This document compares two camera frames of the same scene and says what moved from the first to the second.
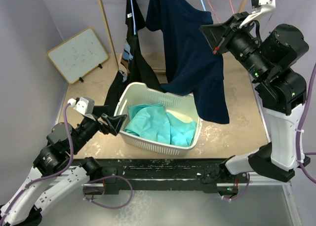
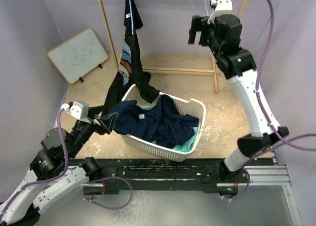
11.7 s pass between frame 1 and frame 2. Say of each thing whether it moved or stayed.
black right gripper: moved
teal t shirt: moved
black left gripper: stayed
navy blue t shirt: moved
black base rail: stayed
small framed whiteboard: stayed
